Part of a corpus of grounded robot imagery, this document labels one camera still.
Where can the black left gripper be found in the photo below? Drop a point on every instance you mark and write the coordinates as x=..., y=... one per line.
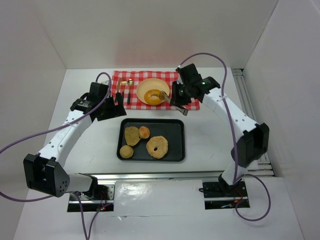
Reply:
x=110, y=108

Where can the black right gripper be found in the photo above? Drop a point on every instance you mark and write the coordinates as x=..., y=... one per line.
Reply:
x=178, y=95

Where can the metal tongs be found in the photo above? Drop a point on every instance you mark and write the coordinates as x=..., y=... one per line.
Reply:
x=164, y=97

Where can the orange glazed donut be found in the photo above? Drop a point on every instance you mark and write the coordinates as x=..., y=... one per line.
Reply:
x=152, y=97

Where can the small round bun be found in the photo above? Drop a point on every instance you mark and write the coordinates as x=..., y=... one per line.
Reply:
x=144, y=132

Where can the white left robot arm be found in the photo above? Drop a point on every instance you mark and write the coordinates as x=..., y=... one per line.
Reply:
x=44, y=171

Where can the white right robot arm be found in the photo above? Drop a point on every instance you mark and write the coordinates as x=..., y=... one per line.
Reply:
x=249, y=138

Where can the flat speckled bread slice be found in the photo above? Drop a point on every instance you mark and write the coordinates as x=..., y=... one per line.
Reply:
x=131, y=135

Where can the beige round plate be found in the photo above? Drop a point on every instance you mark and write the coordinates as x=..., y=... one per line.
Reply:
x=151, y=84

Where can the red white checkered cloth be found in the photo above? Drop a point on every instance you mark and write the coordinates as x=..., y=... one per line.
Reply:
x=138, y=76

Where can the black baking tray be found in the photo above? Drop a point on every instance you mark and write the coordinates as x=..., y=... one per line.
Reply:
x=172, y=129

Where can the round yellow muffin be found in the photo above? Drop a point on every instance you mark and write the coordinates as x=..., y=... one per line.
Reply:
x=126, y=151

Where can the pale bagel with hole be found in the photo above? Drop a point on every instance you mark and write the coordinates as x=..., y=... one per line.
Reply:
x=157, y=147

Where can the gold knife black handle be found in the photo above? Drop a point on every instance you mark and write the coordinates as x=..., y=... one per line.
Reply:
x=118, y=86

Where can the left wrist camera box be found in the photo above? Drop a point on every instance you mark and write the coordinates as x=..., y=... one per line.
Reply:
x=97, y=91

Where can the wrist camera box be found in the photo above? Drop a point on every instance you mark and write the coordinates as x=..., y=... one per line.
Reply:
x=189, y=74
x=97, y=91

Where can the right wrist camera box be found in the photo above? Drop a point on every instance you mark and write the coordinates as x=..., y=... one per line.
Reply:
x=189, y=74

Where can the gold fork black handle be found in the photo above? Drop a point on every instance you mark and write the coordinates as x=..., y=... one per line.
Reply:
x=123, y=85

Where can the gold spoon black handle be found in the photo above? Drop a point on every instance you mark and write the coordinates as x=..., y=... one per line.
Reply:
x=130, y=83

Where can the aluminium front rail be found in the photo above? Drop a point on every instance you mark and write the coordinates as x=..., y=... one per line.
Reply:
x=157, y=176

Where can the aluminium rail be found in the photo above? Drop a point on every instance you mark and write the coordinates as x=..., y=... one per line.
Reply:
x=264, y=165
x=157, y=176

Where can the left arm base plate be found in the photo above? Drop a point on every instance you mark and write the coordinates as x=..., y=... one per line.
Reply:
x=102, y=200

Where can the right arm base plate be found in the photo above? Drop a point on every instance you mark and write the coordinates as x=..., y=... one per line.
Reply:
x=217, y=198

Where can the aluminium right side rail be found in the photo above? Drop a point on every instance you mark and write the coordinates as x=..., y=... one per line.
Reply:
x=264, y=165

